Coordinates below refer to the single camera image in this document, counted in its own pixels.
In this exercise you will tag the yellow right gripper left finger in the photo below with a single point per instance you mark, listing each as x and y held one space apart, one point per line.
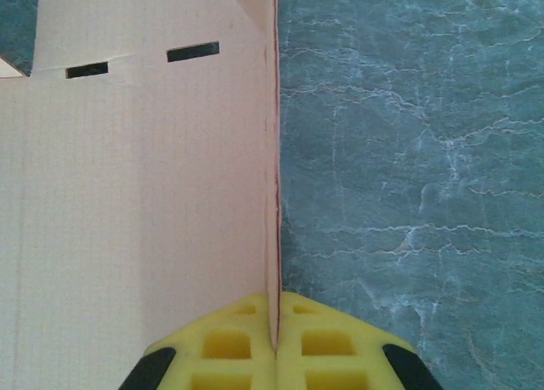
221 364

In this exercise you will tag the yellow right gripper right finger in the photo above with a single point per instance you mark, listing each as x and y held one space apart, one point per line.
336 364

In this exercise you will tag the pink cardboard paper box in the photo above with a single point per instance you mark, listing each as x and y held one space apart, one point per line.
127 194

